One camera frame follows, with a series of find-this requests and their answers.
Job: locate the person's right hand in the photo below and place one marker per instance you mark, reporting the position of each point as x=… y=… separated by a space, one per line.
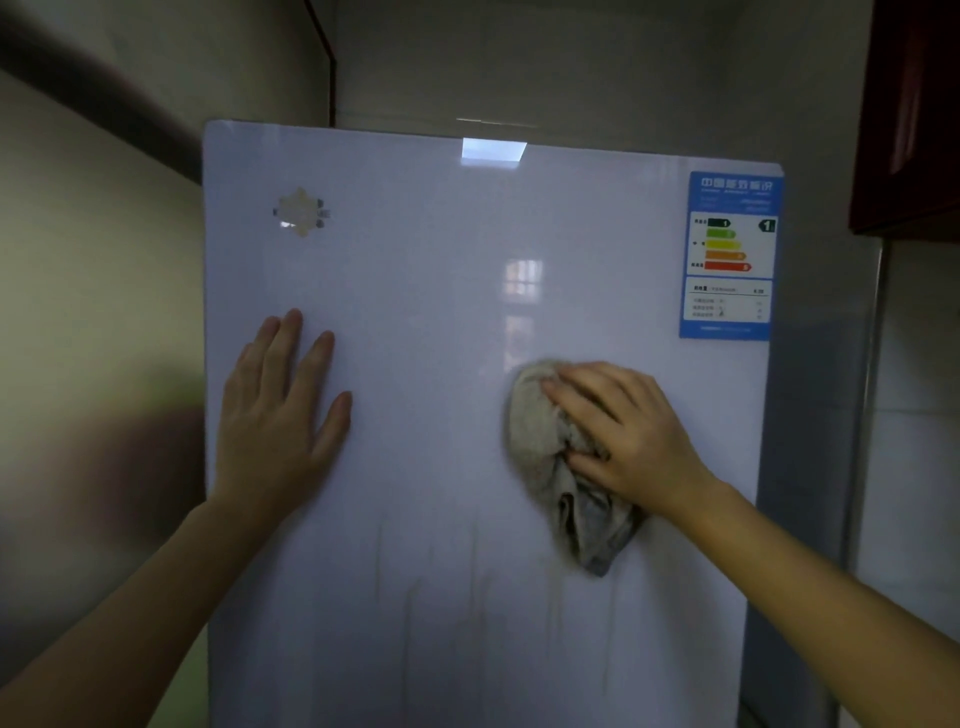
x=645 y=442

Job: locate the person's left hand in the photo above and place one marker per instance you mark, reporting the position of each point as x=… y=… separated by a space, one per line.
x=266 y=435

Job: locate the person's right thumb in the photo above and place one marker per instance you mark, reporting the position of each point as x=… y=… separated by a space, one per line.
x=589 y=469

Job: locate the person's left middle finger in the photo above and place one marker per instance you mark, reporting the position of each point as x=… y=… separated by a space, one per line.
x=285 y=349

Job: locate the person's left thumb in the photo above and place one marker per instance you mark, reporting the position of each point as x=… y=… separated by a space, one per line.
x=335 y=427

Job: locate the grey cleaning cloth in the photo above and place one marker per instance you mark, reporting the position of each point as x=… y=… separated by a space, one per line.
x=536 y=442

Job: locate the person's left forearm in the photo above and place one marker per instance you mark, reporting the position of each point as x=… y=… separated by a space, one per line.
x=142 y=622

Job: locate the person's right forearm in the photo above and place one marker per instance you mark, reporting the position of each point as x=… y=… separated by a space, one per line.
x=810 y=600

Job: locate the white refrigerator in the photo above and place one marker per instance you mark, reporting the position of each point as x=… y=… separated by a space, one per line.
x=450 y=300

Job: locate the blue energy label sticker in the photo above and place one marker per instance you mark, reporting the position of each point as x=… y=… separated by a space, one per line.
x=731 y=300

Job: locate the dark red wall cabinet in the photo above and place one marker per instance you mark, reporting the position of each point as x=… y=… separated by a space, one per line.
x=911 y=112

